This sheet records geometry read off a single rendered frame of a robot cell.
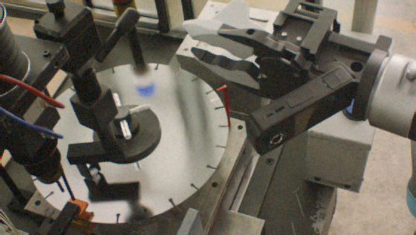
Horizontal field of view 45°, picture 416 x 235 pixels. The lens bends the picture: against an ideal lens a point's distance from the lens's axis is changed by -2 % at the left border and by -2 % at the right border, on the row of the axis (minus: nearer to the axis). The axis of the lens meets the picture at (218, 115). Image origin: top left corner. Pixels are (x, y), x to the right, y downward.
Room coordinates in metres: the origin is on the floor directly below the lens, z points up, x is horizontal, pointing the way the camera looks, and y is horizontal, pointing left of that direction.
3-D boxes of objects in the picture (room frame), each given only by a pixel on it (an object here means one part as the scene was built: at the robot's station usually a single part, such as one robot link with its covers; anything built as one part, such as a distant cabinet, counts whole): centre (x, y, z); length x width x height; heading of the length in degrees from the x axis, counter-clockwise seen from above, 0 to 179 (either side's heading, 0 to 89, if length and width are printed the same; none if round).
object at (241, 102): (0.82, -0.05, 0.82); 0.18 x 0.18 x 0.15; 64
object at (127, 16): (0.48, 0.12, 1.21); 0.08 x 0.06 x 0.03; 154
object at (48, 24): (0.47, 0.16, 1.17); 0.06 x 0.05 x 0.20; 145
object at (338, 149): (0.64, -0.26, 0.82); 0.28 x 0.11 x 0.15; 154
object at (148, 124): (0.54, 0.15, 0.96); 0.11 x 0.11 x 0.03
